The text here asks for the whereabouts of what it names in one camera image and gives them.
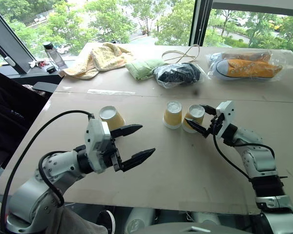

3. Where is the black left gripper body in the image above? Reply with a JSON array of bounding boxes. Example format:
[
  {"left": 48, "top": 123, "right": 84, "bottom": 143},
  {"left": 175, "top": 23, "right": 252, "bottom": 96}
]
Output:
[{"left": 108, "top": 136, "right": 125, "bottom": 173}]

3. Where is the orange canvas sneaker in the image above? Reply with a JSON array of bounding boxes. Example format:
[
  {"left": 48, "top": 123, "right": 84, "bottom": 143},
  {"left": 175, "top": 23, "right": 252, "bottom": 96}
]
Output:
[
  {"left": 221, "top": 51, "right": 272, "bottom": 62},
  {"left": 214, "top": 59, "right": 283, "bottom": 80}
]

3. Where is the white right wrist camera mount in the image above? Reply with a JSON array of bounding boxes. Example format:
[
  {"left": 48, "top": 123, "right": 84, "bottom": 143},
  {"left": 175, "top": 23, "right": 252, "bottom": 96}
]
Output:
[{"left": 215, "top": 100, "right": 236, "bottom": 140}]

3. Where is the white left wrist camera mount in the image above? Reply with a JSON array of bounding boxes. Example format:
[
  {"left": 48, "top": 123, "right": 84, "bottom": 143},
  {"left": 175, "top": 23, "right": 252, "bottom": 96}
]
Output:
[{"left": 84, "top": 118, "right": 118, "bottom": 174}]

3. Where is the white window handle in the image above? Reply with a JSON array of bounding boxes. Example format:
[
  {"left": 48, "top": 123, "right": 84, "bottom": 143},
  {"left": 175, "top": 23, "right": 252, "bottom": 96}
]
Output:
[{"left": 4, "top": 56, "right": 17, "bottom": 68}]

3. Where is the dark slanted window frame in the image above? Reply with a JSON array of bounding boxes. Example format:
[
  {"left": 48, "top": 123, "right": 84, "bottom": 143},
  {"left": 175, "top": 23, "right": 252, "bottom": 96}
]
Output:
[{"left": 0, "top": 3, "right": 37, "bottom": 75}]

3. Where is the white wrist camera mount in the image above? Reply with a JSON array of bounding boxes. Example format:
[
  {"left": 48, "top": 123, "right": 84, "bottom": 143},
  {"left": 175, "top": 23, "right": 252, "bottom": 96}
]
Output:
[
  {"left": 215, "top": 100, "right": 236, "bottom": 140},
  {"left": 84, "top": 118, "right": 118, "bottom": 174}
]

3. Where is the black office chair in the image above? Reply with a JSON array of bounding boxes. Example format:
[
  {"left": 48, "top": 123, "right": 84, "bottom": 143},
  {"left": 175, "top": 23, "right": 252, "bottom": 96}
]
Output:
[{"left": 0, "top": 68, "right": 55, "bottom": 173}]

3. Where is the yellow paper cup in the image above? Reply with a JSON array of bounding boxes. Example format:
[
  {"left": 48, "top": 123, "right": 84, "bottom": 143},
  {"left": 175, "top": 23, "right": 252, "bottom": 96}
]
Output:
[
  {"left": 182, "top": 104, "right": 206, "bottom": 134},
  {"left": 99, "top": 105, "right": 126, "bottom": 132},
  {"left": 163, "top": 100, "right": 183, "bottom": 130}
]

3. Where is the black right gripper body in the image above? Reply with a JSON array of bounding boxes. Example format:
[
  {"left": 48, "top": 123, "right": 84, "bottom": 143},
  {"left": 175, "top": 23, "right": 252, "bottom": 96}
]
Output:
[{"left": 208, "top": 113, "right": 226, "bottom": 137}]

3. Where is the clear tape strip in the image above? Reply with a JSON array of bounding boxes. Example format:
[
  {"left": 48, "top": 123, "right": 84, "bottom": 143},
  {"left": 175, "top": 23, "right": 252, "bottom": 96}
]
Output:
[{"left": 87, "top": 89, "right": 136, "bottom": 95}]

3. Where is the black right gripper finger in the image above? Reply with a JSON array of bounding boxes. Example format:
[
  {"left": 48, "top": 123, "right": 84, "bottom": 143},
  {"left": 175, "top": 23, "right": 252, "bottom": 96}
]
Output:
[
  {"left": 200, "top": 104, "right": 218, "bottom": 117},
  {"left": 184, "top": 117, "right": 212, "bottom": 139}
]

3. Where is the dark vertical window post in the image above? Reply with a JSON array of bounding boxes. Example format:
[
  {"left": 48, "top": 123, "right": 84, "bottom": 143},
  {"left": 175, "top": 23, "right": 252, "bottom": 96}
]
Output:
[{"left": 189, "top": 0, "right": 214, "bottom": 47}]

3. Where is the folded green cloth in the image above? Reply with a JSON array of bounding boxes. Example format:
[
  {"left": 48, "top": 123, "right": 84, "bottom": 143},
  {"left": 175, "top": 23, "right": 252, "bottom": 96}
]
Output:
[{"left": 125, "top": 58, "right": 167, "bottom": 80}]

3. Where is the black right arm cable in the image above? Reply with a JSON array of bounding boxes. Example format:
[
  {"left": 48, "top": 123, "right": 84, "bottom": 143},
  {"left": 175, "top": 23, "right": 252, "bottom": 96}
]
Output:
[{"left": 212, "top": 133, "right": 275, "bottom": 181}]

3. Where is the yellow terry towel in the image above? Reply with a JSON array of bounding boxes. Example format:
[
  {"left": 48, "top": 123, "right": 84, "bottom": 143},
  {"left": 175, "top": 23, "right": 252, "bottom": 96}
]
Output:
[{"left": 59, "top": 41, "right": 135, "bottom": 80}]

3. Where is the grey fabric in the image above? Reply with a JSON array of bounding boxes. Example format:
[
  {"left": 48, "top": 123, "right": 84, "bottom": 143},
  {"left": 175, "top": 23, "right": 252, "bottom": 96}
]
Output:
[{"left": 46, "top": 206, "right": 108, "bottom": 234}]

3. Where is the black and white shoe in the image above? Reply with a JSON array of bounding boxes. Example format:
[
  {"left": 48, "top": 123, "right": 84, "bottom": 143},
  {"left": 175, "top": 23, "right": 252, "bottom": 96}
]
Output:
[{"left": 96, "top": 210, "right": 116, "bottom": 234}]

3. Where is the clear water bottle black cap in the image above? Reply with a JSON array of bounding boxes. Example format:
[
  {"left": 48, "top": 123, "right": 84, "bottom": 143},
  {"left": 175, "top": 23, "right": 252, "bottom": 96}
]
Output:
[{"left": 43, "top": 41, "right": 66, "bottom": 69}]

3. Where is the silver rounded shell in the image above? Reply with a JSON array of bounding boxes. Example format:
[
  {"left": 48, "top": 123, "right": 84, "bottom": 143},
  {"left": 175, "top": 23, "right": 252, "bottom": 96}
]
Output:
[
  {"left": 191, "top": 211, "right": 222, "bottom": 226},
  {"left": 124, "top": 207, "right": 157, "bottom": 234}
]

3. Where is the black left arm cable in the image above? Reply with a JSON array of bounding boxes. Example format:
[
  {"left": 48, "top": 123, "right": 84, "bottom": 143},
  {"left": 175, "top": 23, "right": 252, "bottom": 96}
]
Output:
[{"left": 0, "top": 110, "right": 96, "bottom": 234}]

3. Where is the black garment in clear bag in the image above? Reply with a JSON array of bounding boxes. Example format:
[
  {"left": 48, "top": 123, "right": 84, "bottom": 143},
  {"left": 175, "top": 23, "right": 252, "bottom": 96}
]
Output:
[{"left": 152, "top": 62, "right": 209, "bottom": 89}]

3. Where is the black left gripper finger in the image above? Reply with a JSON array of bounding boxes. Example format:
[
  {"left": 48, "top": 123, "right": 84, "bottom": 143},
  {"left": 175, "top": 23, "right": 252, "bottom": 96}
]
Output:
[
  {"left": 121, "top": 147, "right": 156, "bottom": 173},
  {"left": 109, "top": 124, "right": 144, "bottom": 138}
]

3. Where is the orange sneaker in plastic bag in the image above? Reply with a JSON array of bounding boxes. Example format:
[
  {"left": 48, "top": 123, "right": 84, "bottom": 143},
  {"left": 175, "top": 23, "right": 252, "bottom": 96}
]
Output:
[{"left": 206, "top": 50, "right": 284, "bottom": 81}]

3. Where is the beige cord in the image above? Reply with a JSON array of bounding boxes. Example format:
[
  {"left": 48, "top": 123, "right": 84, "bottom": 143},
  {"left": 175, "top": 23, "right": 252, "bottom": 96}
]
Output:
[{"left": 161, "top": 44, "right": 201, "bottom": 64}]

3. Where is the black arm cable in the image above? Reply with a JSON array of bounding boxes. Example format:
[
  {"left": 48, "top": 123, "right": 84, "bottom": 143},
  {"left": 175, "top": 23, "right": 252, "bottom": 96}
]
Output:
[
  {"left": 212, "top": 133, "right": 275, "bottom": 181},
  {"left": 0, "top": 110, "right": 96, "bottom": 234}
]

